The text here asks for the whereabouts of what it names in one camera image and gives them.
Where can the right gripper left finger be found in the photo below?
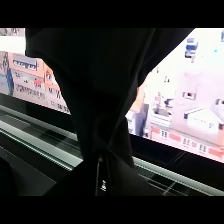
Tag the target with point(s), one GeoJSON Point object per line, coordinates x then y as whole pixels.
{"type": "Point", "coordinates": [83, 181]}

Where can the silver frame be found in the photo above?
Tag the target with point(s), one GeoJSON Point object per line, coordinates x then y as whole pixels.
{"type": "Point", "coordinates": [40, 141]}

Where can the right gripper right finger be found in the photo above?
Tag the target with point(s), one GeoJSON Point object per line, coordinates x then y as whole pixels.
{"type": "Point", "coordinates": [123, 183]}

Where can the black garment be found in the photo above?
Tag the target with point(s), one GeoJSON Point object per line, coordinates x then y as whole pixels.
{"type": "Point", "coordinates": [100, 83]}

